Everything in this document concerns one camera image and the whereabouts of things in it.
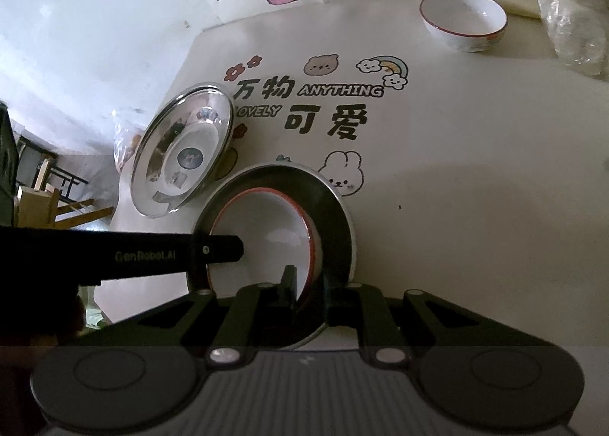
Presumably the wooden stool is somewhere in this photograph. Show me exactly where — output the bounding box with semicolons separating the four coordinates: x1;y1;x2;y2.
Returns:
16;154;116;230

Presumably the deep steel bowl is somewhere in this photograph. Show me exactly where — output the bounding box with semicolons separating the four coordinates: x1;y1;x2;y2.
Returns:
187;162;357;351

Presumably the clear plastic bag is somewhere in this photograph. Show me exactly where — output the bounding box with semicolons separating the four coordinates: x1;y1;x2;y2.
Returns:
529;0;609;81

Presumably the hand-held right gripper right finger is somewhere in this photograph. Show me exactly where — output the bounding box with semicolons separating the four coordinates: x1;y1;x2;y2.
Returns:
322;269;558;366

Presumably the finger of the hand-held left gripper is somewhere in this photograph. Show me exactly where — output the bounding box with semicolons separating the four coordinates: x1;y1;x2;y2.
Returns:
190;234;245;264

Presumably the large white red-rimmed bowl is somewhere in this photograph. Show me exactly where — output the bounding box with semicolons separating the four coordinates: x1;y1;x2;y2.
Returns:
208;188;326;314

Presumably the small white red-rimmed bowl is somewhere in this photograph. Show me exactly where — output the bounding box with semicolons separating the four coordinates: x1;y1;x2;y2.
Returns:
419;0;508;54

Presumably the steel plate with centre sticker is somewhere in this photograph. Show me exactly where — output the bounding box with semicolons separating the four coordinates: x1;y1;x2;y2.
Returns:
132;81;235;219

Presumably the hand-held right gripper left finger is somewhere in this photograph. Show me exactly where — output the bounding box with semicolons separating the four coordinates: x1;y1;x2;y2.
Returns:
134;265;299;366

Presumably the crumpled plastic bag with orange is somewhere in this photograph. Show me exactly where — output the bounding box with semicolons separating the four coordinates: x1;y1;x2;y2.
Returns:
111;107;144;171

